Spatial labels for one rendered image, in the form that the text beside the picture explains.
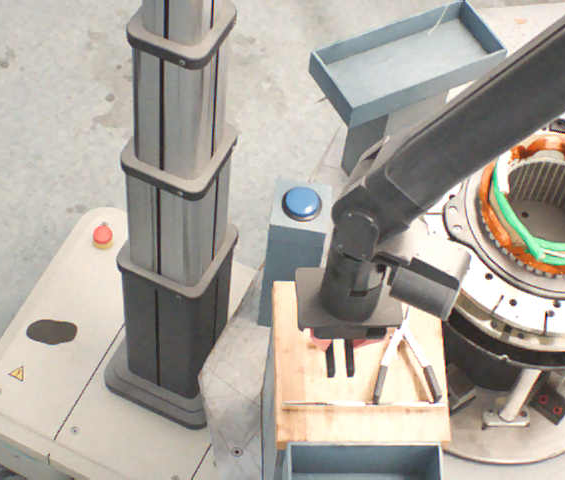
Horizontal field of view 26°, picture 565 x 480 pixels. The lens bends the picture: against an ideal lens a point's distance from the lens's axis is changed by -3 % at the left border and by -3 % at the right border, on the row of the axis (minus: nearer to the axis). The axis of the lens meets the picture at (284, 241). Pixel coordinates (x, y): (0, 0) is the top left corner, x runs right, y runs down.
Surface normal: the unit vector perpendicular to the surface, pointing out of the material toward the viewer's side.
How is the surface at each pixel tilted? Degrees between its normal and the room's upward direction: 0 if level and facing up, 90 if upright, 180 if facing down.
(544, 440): 0
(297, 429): 0
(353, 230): 83
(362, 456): 90
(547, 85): 82
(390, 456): 90
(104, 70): 0
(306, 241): 90
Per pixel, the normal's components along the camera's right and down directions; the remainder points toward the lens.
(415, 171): -0.36, 0.58
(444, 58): 0.07, -0.54
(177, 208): -0.42, 0.74
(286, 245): -0.14, 0.83
